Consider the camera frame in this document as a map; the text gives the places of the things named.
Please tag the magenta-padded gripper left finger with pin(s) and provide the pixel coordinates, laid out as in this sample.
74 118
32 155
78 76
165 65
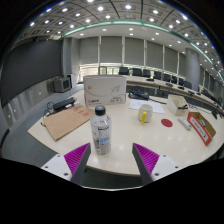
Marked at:
60 165

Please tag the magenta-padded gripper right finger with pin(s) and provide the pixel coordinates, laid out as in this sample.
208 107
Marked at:
163 165

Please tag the clear black-capped water bottle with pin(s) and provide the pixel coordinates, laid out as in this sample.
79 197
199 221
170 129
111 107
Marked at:
100 133

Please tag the flat round red coaster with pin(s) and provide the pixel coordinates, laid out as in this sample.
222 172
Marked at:
166 122

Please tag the brown paper envelope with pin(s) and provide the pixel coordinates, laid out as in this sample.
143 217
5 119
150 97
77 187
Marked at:
66 122

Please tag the white remote control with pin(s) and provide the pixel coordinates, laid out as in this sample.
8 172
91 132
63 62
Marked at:
184 123

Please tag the open red-sided cardboard box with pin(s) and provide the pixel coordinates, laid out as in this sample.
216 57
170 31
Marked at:
199 128

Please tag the white printed paper sheet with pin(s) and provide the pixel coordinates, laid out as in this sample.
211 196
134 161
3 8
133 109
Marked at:
156 107

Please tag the black pen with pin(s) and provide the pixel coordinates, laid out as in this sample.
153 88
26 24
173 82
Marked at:
183 107

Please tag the small open beige box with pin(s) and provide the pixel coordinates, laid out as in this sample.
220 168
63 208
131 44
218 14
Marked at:
173 103

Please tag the black desktop console device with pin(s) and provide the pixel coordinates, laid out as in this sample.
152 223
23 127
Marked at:
138 95

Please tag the grey box television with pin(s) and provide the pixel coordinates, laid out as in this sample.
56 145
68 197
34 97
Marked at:
62 84

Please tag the long curved conference desk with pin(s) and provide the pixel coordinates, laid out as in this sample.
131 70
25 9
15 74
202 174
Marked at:
160 83

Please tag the large white printed cardboard box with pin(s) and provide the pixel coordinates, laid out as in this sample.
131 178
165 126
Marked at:
105 88

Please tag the row of black office chairs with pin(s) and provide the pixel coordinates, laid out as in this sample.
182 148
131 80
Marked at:
146 72

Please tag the group of ceiling lights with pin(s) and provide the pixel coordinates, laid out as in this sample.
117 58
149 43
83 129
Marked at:
100 8

